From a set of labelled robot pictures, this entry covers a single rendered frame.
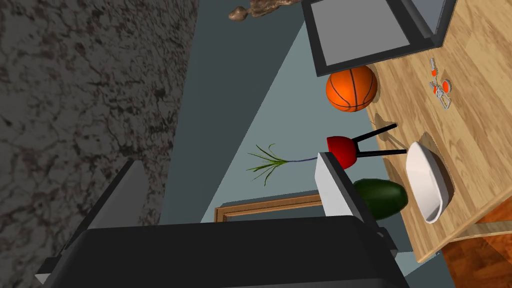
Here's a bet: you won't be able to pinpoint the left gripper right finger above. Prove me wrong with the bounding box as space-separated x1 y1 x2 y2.
314 151 380 226

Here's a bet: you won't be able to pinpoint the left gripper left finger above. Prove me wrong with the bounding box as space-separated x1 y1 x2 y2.
63 159 150 252

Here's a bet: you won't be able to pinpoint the red stool with black legs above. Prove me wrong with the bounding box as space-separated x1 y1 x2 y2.
326 123 409 170

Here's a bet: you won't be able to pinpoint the dark green oval fruit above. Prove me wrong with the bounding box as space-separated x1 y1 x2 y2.
352 178 409 222

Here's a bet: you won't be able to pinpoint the thin green grass plant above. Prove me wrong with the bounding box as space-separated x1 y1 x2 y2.
245 143 321 187

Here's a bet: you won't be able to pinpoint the white bowl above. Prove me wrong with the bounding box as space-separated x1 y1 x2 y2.
405 140 451 225

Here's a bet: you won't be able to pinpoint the orange basketball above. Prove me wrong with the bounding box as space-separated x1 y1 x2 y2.
325 65 379 113

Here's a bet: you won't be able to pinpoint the light wooden table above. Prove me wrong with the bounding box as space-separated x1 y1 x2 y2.
364 0 512 264

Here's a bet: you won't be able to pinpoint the silver keys with orange tags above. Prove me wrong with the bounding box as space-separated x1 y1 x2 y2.
428 57 453 110

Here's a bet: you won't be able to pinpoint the dark grey laptop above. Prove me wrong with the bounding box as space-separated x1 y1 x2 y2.
301 0 458 78

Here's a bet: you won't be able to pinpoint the brown lumpy sculpture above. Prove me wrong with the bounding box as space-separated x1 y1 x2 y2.
227 0 303 23

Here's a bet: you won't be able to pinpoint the wooden picture frame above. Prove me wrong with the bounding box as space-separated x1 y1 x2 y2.
213 193 325 224

